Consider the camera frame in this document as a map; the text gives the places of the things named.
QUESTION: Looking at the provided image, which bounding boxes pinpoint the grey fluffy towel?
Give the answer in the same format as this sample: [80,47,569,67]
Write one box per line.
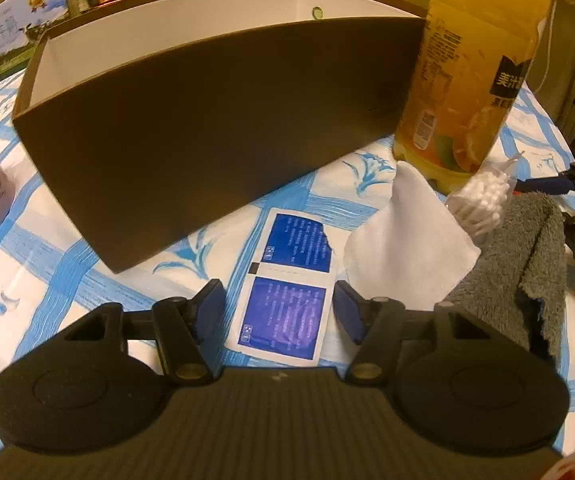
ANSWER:
[446,193,566,366]

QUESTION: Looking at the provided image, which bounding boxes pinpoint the blue wet wipe sachet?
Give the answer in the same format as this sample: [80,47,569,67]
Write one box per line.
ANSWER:
[225,208,347,366]

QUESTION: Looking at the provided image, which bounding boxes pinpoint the bag of cotton swabs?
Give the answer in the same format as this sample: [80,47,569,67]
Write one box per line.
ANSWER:
[445,154,522,240]

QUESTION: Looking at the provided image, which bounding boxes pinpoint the blue white checked tablecloth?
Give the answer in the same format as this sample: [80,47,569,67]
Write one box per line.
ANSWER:
[0,72,575,454]

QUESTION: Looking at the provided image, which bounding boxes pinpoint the orange juice bottle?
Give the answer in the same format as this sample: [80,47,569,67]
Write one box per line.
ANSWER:
[394,0,552,194]

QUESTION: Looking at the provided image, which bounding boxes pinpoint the dark brown open box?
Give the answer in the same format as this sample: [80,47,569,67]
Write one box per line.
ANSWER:
[13,0,425,273]

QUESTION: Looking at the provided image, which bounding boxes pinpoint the white blue milk carton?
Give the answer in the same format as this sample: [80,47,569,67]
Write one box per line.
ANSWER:
[0,0,69,81]

